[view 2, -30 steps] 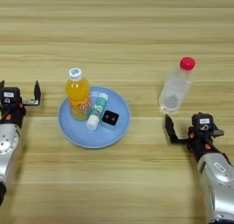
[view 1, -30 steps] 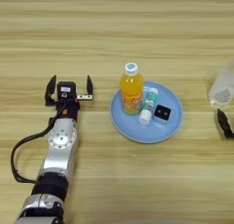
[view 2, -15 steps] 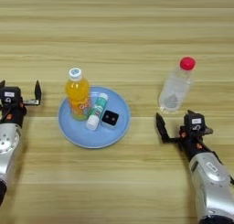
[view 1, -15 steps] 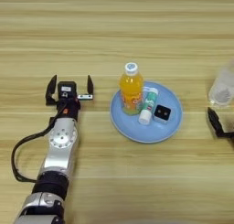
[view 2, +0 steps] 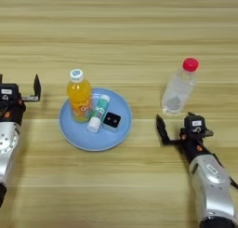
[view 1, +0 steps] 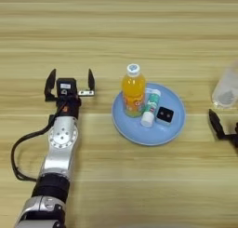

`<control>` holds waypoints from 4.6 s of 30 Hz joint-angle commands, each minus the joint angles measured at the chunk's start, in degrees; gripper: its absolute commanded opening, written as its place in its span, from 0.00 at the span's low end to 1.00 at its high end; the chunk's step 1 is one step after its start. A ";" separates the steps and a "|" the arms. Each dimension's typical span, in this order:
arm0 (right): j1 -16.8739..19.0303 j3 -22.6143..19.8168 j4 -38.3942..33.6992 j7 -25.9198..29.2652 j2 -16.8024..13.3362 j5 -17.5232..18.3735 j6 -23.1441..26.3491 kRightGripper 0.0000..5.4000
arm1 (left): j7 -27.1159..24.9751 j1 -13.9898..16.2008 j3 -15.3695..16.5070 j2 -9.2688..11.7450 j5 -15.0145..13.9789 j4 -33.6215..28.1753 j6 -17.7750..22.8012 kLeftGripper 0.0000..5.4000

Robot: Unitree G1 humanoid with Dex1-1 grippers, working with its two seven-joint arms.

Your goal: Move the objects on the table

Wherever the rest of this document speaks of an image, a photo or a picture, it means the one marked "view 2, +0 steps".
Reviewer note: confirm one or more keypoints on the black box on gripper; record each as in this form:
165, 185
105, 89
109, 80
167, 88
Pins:
195, 124
7, 92

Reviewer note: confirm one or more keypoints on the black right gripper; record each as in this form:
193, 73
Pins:
193, 146

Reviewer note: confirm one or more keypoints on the orange juice bottle white cap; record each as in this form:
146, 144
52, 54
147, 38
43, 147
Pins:
79, 95

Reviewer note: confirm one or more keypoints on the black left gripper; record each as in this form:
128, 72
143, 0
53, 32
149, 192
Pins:
14, 112

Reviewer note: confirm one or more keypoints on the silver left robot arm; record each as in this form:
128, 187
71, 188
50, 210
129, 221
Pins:
7, 144

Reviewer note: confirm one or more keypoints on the green white glue stick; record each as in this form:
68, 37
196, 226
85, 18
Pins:
98, 112

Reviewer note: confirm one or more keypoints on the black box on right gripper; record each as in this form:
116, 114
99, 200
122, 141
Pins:
195, 124

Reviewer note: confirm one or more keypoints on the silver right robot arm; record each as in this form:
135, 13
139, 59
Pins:
214, 188

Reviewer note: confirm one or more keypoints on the blue round plate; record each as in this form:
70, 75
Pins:
77, 135

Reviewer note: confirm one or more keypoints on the small black cube two dots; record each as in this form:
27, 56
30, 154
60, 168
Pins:
111, 120

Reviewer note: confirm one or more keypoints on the clear plastic bottle red cap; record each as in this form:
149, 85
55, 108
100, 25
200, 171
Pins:
178, 92

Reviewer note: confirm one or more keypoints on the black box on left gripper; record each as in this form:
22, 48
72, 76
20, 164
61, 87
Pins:
7, 92

